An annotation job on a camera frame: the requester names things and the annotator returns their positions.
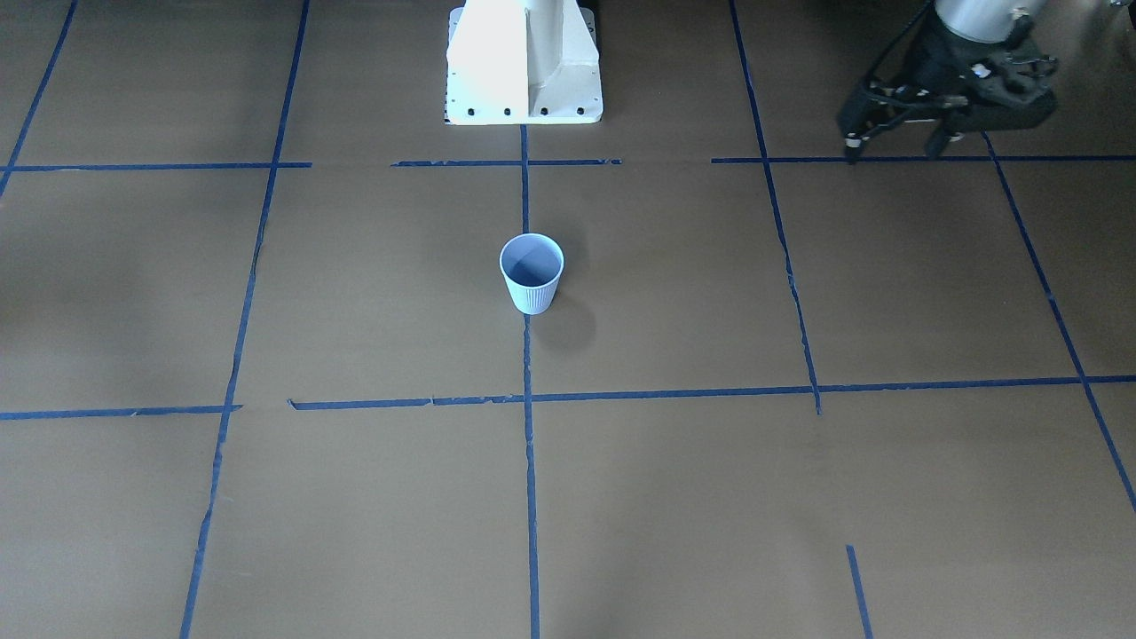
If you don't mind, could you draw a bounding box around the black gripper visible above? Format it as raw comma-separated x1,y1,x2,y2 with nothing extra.
837,18,986,163

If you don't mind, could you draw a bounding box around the blue ribbed plastic cup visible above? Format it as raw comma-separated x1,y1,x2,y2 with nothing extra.
498,233,565,316

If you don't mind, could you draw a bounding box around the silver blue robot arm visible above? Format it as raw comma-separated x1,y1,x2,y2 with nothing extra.
837,1,1058,163

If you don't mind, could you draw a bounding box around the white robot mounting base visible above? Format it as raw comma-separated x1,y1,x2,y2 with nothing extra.
444,1,604,126

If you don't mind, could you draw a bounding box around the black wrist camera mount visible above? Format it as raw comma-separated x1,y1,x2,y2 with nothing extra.
963,51,1060,132

